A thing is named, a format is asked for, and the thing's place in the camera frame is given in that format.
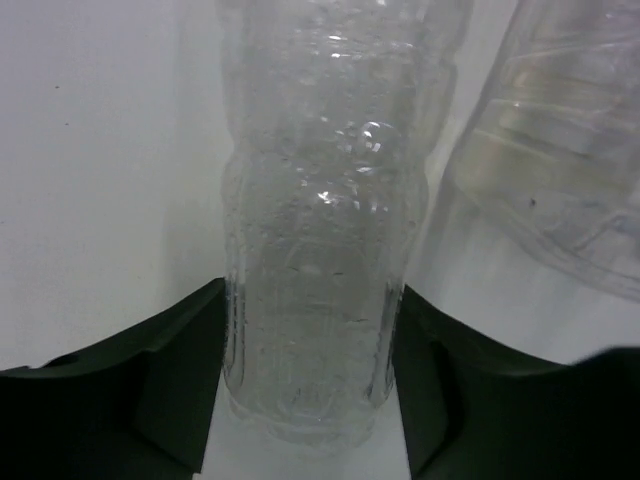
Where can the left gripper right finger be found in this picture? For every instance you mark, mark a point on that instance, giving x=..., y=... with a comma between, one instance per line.
x=473, y=408

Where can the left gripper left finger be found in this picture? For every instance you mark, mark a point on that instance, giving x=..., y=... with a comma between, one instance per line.
x=137, y=405

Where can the yellow label lying bottle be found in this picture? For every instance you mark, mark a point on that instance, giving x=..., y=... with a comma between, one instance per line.
x=551, y=151

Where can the clear unlabelled bottle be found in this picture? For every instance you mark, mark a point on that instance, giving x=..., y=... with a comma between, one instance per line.
x=334, y=108

